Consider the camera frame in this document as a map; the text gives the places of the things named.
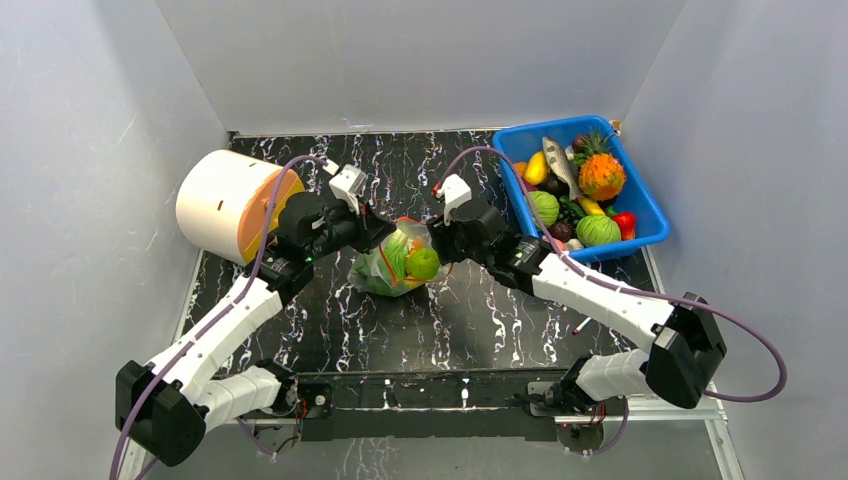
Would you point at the pink white marker pen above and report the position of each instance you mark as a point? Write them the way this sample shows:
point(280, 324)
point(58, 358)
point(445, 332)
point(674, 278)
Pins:
point(581, 326)

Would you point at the orange toy pineapple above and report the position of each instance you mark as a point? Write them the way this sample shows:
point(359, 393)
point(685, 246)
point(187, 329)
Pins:
point(601, 176)

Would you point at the yellow toy mango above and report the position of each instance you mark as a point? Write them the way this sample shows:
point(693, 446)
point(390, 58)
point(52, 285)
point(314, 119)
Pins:
point(536, 169)

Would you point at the grey toy fish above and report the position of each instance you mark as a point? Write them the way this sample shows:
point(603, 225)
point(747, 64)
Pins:
point(561, 166)

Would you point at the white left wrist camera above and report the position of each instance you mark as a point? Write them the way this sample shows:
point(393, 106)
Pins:
point(345, 184)

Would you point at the red toy pepper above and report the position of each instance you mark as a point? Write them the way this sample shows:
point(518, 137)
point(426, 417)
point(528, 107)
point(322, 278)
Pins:
point(627, 224)

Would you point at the clear orange zip top bag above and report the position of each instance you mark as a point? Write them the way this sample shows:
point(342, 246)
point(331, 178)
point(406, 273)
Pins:
point(419, 237)

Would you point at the white orange cylinder drum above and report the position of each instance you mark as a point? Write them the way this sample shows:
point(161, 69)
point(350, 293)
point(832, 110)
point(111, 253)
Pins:
point(221, 204)

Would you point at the blue plastic bin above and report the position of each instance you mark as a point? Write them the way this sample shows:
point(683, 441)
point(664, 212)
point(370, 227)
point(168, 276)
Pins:
point(519, 143)

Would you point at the green toy cabbage small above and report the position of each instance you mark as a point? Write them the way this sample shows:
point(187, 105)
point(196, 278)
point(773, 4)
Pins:
point(545, 205)

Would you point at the light green toy fruit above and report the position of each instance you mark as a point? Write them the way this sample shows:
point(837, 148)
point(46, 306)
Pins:
point(423, 264)

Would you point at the green toy lettuce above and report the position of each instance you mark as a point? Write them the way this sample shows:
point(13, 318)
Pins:
point(383, 270)

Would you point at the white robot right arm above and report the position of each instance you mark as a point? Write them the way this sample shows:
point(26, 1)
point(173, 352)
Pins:
point(676, 350)

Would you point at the small yellow toy banana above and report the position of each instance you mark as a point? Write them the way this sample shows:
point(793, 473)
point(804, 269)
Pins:
point(590, 207)

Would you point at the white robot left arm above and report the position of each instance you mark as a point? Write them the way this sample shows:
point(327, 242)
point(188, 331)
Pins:
point(168, 405)

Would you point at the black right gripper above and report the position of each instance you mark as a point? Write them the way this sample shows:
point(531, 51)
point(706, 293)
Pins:
point(442, 242)

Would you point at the dark red toy fruit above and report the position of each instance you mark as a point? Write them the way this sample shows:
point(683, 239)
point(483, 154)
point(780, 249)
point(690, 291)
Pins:
point(562, 231)

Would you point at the green toy cabbage large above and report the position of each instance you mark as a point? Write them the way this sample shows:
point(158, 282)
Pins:
point(597, 230)

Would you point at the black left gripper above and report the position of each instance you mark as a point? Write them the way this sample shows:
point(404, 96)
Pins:
point(370, 228)

